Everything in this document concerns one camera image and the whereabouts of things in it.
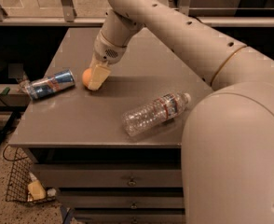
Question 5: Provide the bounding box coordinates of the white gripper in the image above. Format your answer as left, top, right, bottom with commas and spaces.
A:
88, 33, 127, 91

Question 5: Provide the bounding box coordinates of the orange fruit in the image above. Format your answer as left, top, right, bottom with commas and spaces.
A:
82, 68, 92, 88

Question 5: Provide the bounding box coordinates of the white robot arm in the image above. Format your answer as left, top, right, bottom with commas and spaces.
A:
87, 0, 274, 224

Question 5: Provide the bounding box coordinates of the red bull can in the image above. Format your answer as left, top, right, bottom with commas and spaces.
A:
25, 69, 75, 100

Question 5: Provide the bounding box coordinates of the clear plastic water bottle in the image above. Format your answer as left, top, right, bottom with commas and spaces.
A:
121, 92, 191, 136

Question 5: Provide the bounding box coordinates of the grey drawer cabinet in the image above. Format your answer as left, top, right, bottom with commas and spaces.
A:
9, 29, 212, 224

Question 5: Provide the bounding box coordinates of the yellow sponge in basket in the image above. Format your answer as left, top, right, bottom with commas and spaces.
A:
28, 180, 47, 201

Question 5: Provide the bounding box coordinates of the black cable on floor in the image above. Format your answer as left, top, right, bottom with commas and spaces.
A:
2, 144, 29, 162

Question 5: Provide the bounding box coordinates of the metal rail frame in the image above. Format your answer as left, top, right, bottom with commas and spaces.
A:
0, 0, 274, 27

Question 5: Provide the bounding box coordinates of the black wire basket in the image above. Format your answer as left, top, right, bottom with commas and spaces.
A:
6, 148, 56, 205

